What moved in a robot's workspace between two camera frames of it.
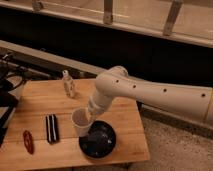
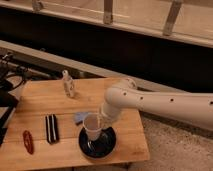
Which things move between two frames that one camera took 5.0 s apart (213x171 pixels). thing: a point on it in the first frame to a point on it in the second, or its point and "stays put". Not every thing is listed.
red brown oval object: (29, 141) stays put
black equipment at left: (11, 79) stays put
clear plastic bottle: (69, 87) stays put
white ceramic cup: (81, 118) to (93, 123)
